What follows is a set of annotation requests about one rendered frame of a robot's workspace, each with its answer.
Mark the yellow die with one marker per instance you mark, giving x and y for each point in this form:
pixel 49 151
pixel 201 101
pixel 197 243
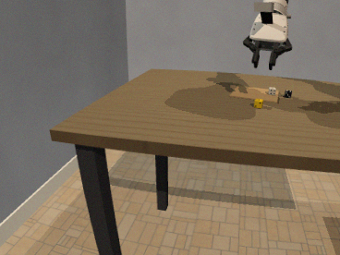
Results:
pixel 258 103

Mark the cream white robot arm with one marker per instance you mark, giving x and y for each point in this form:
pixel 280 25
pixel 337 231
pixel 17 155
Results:
pixel 266 9

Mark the black die with white pips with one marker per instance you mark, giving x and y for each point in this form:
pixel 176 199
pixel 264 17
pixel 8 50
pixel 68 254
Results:
pixel 288 94

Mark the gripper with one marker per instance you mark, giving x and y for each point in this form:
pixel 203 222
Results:
pixel 267 37

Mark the tan mat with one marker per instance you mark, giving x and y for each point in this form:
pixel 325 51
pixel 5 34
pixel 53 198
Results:
pixel 251 93

